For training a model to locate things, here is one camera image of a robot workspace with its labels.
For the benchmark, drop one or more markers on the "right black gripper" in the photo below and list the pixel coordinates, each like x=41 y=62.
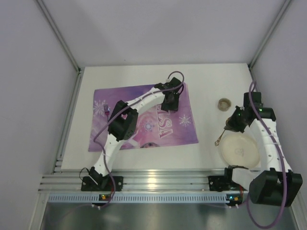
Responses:
x=231 y=123

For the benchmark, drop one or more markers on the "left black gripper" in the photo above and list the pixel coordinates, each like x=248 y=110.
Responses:
x=170 y=105

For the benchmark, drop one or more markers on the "small beige cup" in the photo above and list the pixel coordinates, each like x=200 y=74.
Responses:
x=224 y=104

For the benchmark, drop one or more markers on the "purple Elsa placemat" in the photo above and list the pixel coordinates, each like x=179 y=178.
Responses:
x=155 y=127

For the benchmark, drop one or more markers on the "gold spoon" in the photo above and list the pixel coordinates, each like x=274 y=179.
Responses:
x=217 y=142

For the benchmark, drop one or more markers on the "iridescent purple fork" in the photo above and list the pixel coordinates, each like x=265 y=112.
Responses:
x=107 y=111

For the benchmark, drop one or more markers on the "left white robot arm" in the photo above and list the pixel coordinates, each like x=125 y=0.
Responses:
x=123 y=120

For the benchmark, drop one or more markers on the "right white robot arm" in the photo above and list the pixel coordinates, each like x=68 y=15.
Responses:
x=272 y=182

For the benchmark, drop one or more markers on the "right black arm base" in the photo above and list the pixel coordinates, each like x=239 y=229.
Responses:
x=224 y=182

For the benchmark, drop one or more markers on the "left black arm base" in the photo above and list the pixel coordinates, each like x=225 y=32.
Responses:
x=95 y=182

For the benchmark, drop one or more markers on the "cream white plate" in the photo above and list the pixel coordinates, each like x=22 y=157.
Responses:
x=239 y=150

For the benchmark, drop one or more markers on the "right aluminium frame post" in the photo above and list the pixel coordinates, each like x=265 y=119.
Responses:
x=270 y=32

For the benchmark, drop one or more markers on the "aluminium frame post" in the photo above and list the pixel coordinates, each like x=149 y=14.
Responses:
x=57 y=33
x=270 y=32

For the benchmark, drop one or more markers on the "aluminium mounting rail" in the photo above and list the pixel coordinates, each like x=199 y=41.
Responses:
x=139 y=181

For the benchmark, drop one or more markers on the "left aluminium frame post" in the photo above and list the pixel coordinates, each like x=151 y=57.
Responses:
x=57 y=33

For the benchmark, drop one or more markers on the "perforated grey cable tray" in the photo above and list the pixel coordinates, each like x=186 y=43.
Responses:
x=146 y=198

